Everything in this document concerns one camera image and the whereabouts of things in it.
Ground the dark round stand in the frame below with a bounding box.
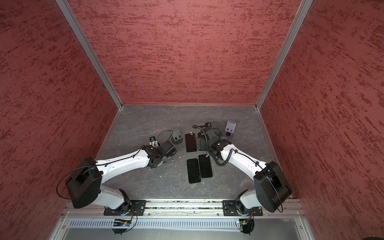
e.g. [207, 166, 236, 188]
[172, 129, 184, 145]

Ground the black phone tall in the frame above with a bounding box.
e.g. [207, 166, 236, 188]
[185, 132, 197, 153]

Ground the white slotted cable duct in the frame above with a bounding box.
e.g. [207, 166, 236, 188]
[68, 218, 240, 231]

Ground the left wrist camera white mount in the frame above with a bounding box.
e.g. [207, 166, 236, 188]
[150, 136, 159, 148]

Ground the left aluminium corner post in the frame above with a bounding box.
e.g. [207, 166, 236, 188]
[56, 0, 123, 111]

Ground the right base wiring connector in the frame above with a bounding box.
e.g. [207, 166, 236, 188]
[239, 219, 255, 235]

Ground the left base wiring connector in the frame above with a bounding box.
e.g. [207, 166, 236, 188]
[112, 219, 133, 235]

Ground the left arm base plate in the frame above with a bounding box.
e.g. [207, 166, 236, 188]
[104, 200, 147, 217]

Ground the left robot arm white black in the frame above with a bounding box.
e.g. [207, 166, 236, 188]
[62, 137, 177, 216]

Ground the base wiring connector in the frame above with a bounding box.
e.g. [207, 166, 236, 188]
[239, 219, 255, 235]
[112, 219, 133, 235]

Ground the aluminium corner post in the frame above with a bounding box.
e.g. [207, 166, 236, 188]
[56, 0, 123, 111]
[256, 0, 313, 111]

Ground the aluminium front rail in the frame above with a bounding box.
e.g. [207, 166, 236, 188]
[61, 197, 305, 218]

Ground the right aluminium corner post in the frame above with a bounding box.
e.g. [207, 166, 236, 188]
[256, 0, 313, 111]

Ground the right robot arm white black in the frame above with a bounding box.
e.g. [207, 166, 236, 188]
[193, 125, 293, 216]

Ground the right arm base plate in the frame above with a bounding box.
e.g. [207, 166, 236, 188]
[222, 200, 263, 217]

